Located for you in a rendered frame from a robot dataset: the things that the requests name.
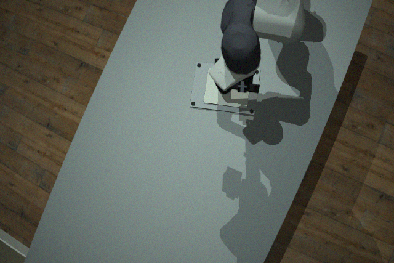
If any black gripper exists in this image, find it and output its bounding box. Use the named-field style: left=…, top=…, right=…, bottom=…
left=237, top=75, right=253, bottom=93

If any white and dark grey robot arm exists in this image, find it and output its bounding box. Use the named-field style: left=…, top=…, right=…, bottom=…
left=208, top=0, right=305, bottom=91

